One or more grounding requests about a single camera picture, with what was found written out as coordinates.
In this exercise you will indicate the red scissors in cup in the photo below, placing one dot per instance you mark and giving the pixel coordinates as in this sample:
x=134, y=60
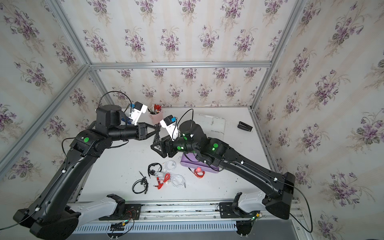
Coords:
x=157, y=108

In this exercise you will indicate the aluminium front rail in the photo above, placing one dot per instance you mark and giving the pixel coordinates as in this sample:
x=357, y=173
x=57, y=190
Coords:
x=162, y=211

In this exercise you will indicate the black stapler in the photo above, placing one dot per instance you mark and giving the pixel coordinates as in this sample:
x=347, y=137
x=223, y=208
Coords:
x=245, y=127

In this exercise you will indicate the purple top drawer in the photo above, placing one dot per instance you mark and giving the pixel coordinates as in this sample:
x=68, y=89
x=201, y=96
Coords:
x=190, y=161

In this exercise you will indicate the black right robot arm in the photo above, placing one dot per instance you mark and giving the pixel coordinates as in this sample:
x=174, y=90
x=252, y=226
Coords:
x=276, y=190

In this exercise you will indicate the pink pen cup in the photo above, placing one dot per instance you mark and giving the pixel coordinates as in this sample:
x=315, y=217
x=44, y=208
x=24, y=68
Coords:
x=156, y=118

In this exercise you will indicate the black wired earphones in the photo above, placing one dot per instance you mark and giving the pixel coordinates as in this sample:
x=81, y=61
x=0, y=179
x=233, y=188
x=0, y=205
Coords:
x=154, y=168
x=141, y=185

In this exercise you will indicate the white drawer cabinet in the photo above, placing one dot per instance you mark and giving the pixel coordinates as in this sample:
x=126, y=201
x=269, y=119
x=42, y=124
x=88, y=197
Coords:
x=213, y=127

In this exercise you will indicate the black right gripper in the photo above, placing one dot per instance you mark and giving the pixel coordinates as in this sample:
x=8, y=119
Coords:
x=167, y=143

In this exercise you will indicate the white wired earphones coiled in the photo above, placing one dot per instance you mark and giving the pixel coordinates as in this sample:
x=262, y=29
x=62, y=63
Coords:
x=178, y=181

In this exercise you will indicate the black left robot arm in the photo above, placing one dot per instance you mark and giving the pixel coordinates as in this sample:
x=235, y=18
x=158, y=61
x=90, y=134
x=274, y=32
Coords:
x=49, y=217

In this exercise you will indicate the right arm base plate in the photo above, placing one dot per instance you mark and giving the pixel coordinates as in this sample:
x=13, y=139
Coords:
x=229, y=210

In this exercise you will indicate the red wired earphones coiled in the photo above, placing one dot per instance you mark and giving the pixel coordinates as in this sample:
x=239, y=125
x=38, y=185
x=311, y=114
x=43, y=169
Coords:
x=198, y=172

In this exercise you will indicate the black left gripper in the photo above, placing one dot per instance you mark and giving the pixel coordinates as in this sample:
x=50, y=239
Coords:
x=142, y=129

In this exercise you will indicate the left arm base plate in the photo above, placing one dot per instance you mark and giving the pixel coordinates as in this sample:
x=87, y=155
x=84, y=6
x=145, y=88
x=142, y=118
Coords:
x=129, y=211

